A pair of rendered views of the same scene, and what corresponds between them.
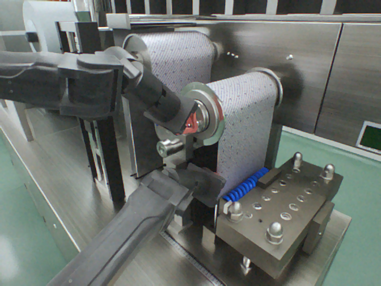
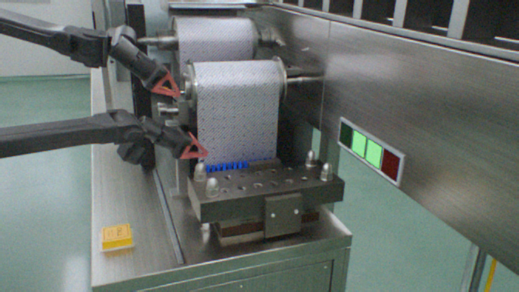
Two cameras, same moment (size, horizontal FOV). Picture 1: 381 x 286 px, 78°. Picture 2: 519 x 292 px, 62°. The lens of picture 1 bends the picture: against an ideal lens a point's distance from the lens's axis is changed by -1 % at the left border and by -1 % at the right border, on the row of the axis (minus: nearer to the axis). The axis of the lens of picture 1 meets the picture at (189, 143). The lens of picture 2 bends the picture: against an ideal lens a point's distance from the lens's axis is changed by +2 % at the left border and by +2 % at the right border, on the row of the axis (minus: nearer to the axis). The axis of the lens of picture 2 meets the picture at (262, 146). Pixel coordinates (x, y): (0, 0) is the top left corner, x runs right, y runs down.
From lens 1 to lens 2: 0.82 m
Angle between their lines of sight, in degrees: 22
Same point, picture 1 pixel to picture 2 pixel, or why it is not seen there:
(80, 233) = (100, 178)
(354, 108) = (337, 103)
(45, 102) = (63, 52)
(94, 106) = (87, 58)
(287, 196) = (262, 178)
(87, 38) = (133, 17)
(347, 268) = not seen: outside the picture
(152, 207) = (102, 121)
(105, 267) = (56, 129)
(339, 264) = not seen: outside the picture
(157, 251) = (146, 203)
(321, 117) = (323, 112)
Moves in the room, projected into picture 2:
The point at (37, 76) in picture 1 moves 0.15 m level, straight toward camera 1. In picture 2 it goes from (60, 37) to (39, 48)
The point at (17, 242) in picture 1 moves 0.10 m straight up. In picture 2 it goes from (79, 231) to (78, 217)
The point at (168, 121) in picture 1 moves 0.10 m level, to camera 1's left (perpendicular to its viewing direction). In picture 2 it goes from (144, 79) to (113, 74)
